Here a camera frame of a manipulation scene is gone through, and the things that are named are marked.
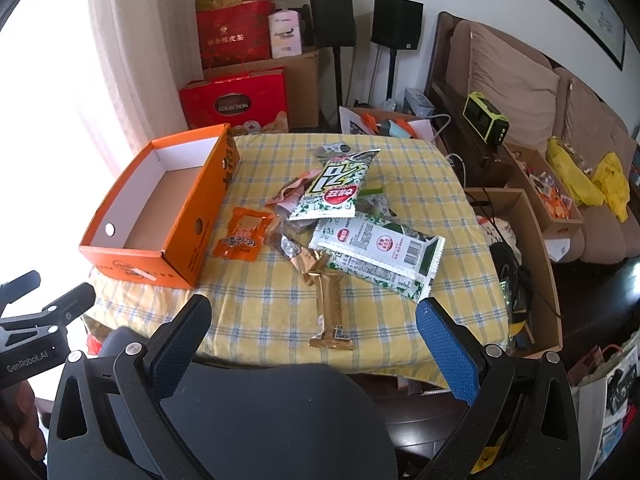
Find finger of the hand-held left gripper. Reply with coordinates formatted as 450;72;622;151
0;270;42;318
0;282;96;346

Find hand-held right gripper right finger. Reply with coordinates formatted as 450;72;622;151
415;297;596;480

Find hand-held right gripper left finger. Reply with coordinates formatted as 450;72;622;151
46;294;212;480

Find gold snack bar packet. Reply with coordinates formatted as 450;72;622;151
308;267;355;351

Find orange cardboard box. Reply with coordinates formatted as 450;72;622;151
78;123;242;290

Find orange snack packet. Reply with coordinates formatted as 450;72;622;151
212;206;277;263

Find small gold snack packet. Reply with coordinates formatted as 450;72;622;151
280;234;332;287

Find pink snack packet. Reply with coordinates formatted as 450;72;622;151
264;169;321;216

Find person's left hand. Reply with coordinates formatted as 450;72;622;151
0;375;49;462

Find large cardboard box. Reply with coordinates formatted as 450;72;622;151
464;187;564;359

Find white paper bag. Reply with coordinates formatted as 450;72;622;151
569;332;640;480

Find cardboard box of snacks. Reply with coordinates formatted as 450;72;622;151
502;142;586;264

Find yellow checkered cloth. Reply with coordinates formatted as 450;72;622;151
90;132;512;391

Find yellow plastic bag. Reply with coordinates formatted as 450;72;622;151
545;137;606;206
592;152;631;222

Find teal handheld device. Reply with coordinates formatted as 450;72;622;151
378;120;416;140

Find green black radio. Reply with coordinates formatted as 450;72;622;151
462;92;511;147

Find open cardboard box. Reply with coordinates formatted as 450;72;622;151
339;105;443;149

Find red gift box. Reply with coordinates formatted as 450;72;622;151
178;67;290;134

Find grey appliance box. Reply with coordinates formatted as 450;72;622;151
404;87;437;117

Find white curtain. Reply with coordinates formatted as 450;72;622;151
86;0;212;162

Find beige sofa pillow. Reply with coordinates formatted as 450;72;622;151
467;22;561;144

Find brown sofa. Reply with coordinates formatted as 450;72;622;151
429;10;640;267

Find black speaker stand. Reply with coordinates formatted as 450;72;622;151
384;49;401;103
331;46;347;111

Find brown cardboard box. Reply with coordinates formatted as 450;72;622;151
202;46;321;129

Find red gift bag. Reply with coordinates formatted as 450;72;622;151
195;0;276;72

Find white tissue pack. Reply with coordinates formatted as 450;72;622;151
268;8;304;60

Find black speaker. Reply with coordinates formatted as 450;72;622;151
308;0;357;49
370;0;424;52

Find white cable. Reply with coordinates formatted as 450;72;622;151
429;113;469;187

